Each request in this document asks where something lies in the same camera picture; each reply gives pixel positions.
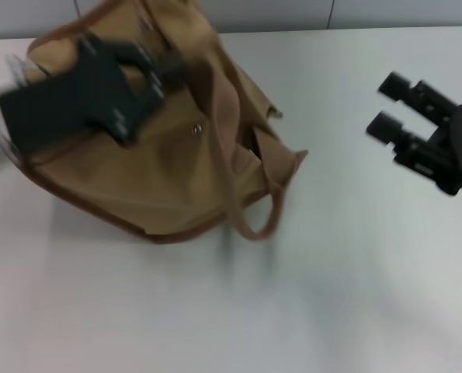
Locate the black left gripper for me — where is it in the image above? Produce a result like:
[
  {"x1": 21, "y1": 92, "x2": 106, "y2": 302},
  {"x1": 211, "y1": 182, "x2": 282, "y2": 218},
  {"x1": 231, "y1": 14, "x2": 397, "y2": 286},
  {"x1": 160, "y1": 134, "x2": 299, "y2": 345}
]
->
[{"x1": 0, "y1": 37, "x2": 191, "y2": 151}]

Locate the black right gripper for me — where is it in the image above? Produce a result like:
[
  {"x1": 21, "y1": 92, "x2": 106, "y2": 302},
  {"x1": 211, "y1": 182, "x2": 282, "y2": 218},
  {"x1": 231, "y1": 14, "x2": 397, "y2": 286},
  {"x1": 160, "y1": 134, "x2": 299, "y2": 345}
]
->
[{"x1": 365, "y1": 71, "x2": 462, "y2": 196}]

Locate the khaki canvas food bag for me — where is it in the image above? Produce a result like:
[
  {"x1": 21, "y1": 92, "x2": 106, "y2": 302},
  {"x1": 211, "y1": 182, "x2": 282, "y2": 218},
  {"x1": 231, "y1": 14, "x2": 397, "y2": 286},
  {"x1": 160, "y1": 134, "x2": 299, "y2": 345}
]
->
[{"x1": 24, "y1": 0, "x2": 309, "y2": 245}]

